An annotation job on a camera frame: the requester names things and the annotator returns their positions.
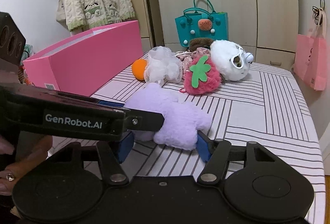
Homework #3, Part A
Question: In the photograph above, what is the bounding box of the purple plush toy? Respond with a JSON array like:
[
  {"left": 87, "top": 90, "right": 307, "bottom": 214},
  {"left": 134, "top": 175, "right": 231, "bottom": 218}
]
[{"left": 124, "top": 83, "right": 212, "bottom": 151}]

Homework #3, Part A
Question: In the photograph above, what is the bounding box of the orange sponge ball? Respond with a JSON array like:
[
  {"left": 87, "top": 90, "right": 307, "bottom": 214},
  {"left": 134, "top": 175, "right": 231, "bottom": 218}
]
[{"left": 131, "top": 59, "right": 147, "bottom": 81}]

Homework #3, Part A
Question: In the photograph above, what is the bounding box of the white mesh bath pouf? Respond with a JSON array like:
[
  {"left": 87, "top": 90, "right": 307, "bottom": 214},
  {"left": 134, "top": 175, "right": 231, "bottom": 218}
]
[{"left": 144, "top": 46, "right": 182, "bottom": 84}]

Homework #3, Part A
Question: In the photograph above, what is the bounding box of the pink strawberry plush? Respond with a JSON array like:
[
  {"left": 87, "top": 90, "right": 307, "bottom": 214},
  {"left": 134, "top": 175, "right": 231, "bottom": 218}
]
[{"left": 180, "top": 55, "right": 222, "bottom": 95}]

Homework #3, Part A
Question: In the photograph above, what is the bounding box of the pink floral fabric scrunchie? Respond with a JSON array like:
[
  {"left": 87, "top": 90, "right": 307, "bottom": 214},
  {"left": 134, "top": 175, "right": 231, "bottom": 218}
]
[{"left": 175, "top": 47, "right": 210, "bottom": 79}]

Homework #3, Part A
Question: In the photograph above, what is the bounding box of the person's left hand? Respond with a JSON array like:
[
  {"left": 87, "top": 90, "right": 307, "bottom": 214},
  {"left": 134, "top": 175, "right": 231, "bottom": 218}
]
[{"left": 1, "top": 136, "right": 53, "bottom": 196}]

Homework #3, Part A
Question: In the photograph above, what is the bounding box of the pink storage box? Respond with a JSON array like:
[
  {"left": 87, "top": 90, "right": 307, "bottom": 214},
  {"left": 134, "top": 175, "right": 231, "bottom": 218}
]
[{"left": 24, "top": 20, "right": 143, "bottom": 96}]

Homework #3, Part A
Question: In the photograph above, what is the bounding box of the white plush toy with glasses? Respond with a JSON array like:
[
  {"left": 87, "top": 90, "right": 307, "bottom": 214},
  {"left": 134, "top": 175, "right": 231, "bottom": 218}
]
[{"left": 189, "top": 37, "right": 255, "bottom": 82}]

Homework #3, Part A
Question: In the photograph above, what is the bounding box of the canvas tote bag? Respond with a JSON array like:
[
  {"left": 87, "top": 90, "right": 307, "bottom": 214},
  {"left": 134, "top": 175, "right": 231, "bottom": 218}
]
[{"left": 55, "top": 0, "right": 68, "bottom": 29}]

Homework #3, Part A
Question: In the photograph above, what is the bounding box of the teal tote bag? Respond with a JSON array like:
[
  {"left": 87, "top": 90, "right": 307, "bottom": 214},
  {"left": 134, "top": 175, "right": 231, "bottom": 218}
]
[{"left": 174, "top": 0, "right": 229, "bottom": 48}]

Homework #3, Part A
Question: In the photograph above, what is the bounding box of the pink paper bag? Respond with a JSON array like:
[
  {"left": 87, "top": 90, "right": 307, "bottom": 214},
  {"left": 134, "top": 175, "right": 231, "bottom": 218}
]
[{"left": 294, "top": 8, "right": 327, "bottom": 91}]

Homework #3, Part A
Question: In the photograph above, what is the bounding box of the black camera mount box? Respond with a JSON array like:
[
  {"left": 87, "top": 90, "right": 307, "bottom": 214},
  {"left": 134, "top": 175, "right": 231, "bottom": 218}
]
[{"left": 0, "top": 12, "right": 26, "bottom": 66}]

